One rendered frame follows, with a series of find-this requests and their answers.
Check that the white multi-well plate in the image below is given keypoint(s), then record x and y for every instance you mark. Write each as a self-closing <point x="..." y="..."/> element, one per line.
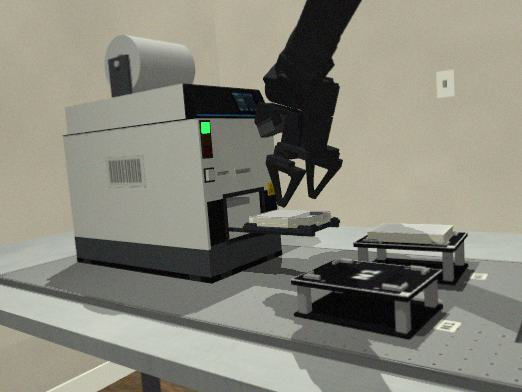
<point x="411" y="233"/>

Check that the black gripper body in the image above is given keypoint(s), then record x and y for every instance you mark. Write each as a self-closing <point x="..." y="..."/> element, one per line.
<point x="313" y="144"/>

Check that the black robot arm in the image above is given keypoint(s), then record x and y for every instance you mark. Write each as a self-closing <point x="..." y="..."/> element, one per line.
<point x="303" y="66"/>

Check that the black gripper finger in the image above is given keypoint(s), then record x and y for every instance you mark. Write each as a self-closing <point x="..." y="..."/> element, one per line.
<point x="294" y="172"/>
<point x="310" y="166"/>

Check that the white label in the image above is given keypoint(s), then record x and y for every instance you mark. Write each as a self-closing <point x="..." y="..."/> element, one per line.
<point x="447" y="326"/>
<point x="478" y="276"/>

